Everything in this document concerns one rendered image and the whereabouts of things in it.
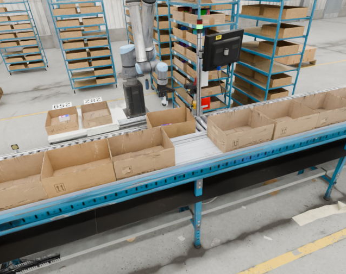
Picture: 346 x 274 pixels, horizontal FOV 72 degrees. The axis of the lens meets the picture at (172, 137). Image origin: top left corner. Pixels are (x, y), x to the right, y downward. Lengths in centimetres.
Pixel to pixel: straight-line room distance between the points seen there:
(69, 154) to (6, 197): 43
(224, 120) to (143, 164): 79
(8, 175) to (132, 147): 80
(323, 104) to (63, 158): 225
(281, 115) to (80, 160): 169
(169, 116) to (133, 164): 95
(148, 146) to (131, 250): 96
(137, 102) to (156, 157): 114
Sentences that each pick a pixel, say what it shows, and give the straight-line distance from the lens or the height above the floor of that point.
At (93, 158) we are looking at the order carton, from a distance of 176.
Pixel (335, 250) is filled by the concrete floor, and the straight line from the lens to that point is 256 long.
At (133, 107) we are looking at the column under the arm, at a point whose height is 84.
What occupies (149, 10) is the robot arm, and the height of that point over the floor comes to 175.
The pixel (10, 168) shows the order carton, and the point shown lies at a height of 98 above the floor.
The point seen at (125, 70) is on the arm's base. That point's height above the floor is 123.
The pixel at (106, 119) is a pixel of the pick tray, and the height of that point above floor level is 80.
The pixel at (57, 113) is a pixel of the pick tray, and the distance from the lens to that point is 286.
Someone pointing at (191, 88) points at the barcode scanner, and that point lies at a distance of 239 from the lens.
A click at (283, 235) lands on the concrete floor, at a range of 248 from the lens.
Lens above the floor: 191
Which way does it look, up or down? 32 degrees down
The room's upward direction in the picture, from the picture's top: 3 degrees counter-clockwise
